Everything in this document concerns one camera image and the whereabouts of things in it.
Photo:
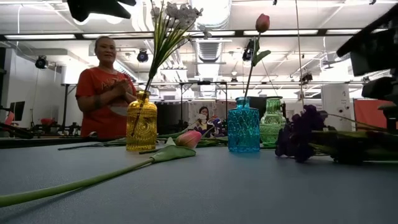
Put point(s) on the pink artificial tulip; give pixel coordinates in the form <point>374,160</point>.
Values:
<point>262,23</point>
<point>188,139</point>

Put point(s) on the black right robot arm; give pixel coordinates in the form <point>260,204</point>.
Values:
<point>373,46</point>

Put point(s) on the green glass vase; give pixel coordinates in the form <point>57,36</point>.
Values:
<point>273,124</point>

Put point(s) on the yellow glass vase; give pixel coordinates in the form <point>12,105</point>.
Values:
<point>141,124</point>

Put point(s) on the blue glass vase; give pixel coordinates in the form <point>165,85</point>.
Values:
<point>244,130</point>

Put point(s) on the orange-red partition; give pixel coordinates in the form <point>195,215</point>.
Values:
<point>368,112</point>

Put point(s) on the white column cabinet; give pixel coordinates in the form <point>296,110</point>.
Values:
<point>337,105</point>

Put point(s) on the person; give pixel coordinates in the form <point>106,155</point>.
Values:
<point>203,110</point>
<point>93,84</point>

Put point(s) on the black screen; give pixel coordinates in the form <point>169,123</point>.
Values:
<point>261,105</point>

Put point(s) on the black partition panel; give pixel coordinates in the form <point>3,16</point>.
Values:
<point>171,115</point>

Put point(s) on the red background object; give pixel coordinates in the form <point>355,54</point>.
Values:
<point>46,121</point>

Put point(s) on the black slanted bar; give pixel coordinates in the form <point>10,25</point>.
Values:
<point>15,130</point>

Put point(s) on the blue-grey table mat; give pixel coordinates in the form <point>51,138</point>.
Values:
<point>217,193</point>

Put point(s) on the black ceiling-hung camera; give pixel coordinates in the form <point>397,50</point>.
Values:
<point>41,62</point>
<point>142,56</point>
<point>247,54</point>

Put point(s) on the silver air duct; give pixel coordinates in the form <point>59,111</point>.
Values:
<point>210,49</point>

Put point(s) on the black background table frame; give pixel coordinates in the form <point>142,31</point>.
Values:
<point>64,102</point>

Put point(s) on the black background rig frame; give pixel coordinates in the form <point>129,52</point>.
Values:
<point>203,82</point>

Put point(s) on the black ceiling light rail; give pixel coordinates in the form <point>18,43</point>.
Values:
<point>238,32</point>

